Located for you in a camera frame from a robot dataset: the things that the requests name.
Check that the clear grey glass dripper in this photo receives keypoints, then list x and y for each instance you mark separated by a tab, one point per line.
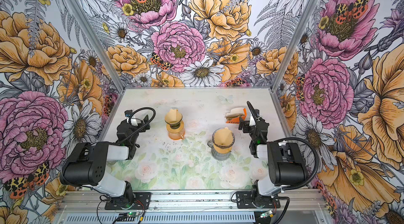
223	140

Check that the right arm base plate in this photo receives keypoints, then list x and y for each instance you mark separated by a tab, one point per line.
250	200

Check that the green circuit board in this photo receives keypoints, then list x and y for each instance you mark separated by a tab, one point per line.
267	214

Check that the wooden ring holder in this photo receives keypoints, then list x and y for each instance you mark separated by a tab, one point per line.
222	149
175	130

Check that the aluminium rail frame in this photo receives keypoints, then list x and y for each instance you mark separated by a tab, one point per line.
302	206

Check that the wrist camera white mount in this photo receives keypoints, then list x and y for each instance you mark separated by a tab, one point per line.
134	120
254	117

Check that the orange glass carafe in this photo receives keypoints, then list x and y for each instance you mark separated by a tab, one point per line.
177	135

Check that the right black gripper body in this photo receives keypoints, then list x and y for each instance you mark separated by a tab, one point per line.
248	129

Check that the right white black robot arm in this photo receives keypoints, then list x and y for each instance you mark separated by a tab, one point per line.
286	168

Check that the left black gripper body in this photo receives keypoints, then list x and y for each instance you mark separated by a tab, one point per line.
142	129

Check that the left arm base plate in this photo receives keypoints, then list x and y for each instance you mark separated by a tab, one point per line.
141	202

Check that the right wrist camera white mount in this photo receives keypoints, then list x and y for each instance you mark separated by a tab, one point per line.
254	117

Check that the orange coffee filter pack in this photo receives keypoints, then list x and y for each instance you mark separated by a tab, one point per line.
236	115

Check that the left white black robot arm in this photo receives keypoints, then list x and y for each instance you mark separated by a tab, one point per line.
86	166

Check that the green glass dripper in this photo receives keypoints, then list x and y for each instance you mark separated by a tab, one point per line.
175	123

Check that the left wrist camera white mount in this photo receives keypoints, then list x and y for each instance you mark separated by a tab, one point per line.
134	120

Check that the wooden ring holder front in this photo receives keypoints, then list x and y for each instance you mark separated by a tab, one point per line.
222	149

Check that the clear grey glass carafe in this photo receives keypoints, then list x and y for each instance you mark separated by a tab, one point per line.
217	156

